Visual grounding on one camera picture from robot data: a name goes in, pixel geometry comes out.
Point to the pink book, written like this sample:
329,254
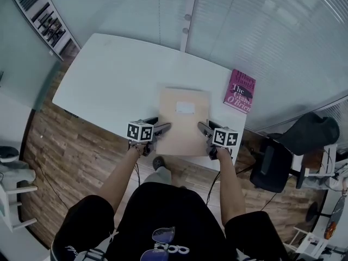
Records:
239,91

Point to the white wall shelf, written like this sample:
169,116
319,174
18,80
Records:
46,23

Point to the person's left forearm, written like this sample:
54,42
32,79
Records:
121,175

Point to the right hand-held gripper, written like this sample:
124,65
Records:
225,138

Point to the black round stand base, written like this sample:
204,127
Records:
312,211

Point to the black office chair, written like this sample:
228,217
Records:
269,170

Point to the blue-lens sunglasses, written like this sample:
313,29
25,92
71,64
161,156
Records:
160,241

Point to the skateboard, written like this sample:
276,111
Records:
335,219

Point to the black shoe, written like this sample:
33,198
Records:
158,162

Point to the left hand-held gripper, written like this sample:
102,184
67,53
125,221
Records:
140,131

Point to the white chair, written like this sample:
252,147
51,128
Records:
11,197

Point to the person's right forearm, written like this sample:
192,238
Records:
231,183

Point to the black t-shirt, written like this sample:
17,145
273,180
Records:
168,213

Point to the white side table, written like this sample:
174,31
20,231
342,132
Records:
320,164

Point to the round metal door knob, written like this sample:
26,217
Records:
187,17
185,31

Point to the tan object with label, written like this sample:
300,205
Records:
185,132

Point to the grey trouser leg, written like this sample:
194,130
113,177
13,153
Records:
160,176

